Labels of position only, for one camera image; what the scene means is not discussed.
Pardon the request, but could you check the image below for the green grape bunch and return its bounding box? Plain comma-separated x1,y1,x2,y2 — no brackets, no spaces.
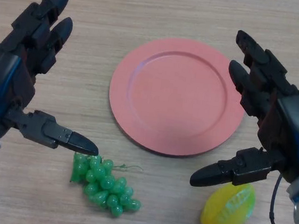
66,152,146,221

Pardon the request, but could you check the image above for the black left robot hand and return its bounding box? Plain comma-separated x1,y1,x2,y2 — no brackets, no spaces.
0,0,116,157

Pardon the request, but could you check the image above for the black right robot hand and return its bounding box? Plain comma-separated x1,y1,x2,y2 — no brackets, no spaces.
189,26,299,198

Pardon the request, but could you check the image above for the yellow starfruit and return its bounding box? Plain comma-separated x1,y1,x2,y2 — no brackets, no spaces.
199,179,258,224

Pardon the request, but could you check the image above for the pink round plate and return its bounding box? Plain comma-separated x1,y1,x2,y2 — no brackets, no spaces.
103,31,252,164

